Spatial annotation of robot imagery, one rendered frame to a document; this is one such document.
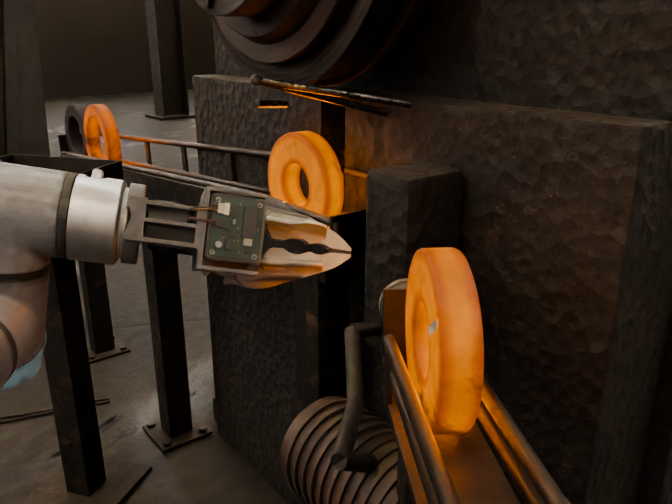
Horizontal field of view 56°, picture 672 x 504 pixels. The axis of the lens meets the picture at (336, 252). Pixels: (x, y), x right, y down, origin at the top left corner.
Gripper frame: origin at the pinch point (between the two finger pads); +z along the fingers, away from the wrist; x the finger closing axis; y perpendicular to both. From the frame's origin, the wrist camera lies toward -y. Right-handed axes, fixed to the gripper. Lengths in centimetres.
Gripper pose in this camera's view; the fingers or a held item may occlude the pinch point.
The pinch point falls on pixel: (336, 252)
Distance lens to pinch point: 63.2
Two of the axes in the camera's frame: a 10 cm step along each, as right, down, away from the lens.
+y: 2.7, -0.6, -9.6
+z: 9.6, 1.2, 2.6
